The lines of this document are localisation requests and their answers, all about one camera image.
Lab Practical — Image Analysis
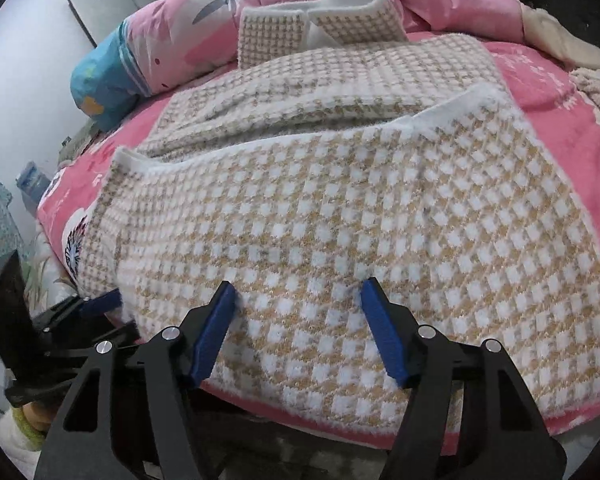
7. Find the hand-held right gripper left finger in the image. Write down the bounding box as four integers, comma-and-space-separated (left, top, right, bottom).
34, 280, 238, 480

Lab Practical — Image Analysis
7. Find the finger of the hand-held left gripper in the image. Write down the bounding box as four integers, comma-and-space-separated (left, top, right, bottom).
45, 321, 141, 361
32, 289, 123, 333

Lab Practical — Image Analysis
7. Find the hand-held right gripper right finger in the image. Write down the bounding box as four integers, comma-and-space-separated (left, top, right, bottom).
360, 277, 568, 480

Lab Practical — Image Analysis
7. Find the person's left hand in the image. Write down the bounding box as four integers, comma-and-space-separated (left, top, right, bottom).
12, 402, 56, 433

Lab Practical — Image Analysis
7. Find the grey floral cloth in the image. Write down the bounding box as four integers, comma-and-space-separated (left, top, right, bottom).
57, 125, 101, 166

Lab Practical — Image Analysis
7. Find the pink printed quilt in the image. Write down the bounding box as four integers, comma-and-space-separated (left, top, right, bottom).
70, 0, 526, 131

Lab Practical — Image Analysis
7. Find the pink floral bed sheet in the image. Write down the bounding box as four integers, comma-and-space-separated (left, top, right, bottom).
35, 30, 600, 456

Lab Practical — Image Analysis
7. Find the cream fluffy blanket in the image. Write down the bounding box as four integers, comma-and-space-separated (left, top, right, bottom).
520, 5, 600, 141

